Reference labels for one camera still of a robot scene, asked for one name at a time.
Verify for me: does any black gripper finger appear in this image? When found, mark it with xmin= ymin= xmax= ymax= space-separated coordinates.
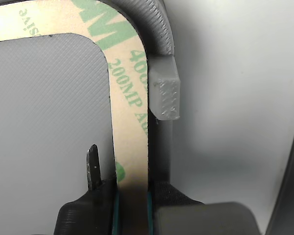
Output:
xmin=53 ymin=144 xmax=119 ymax=235
xmin=148 ymin=181 xmax=261 ymax=235

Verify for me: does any tan adhesive frame green print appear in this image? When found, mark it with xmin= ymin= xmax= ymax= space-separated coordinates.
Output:
xmin=0 ymin=0 xmax=150 ymax=235

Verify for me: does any light gray ribbed tray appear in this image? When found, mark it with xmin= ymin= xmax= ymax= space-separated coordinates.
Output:
xmin=0 ymin=0 xmax=181 ymax=235

